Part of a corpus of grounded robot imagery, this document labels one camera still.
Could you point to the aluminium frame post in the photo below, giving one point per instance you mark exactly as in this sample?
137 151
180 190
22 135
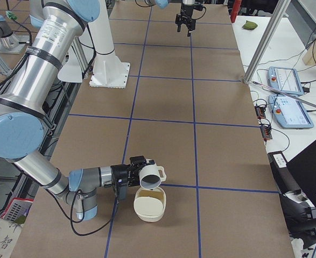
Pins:
266 38

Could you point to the white ribbed mug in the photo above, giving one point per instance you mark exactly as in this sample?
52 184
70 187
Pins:
151 176

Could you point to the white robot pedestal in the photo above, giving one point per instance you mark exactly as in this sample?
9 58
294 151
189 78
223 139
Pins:
108 70

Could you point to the lower teach pendant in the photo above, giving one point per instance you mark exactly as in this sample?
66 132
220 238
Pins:
289 113

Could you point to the upper teach pendant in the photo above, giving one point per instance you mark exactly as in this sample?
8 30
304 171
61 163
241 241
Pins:
285 80

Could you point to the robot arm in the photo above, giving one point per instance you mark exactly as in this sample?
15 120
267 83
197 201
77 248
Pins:
195 5
21 110

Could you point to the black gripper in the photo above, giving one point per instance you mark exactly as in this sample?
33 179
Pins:
120 174
187 9

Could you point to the green bean bag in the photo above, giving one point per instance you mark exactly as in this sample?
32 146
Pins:
249 25

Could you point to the black office chair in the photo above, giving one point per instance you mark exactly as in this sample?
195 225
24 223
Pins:
301 220

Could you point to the cream oval bowl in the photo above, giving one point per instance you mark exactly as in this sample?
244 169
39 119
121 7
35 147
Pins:
150 205

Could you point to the teach pendant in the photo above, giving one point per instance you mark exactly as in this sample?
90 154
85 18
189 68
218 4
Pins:
285 80
289 113

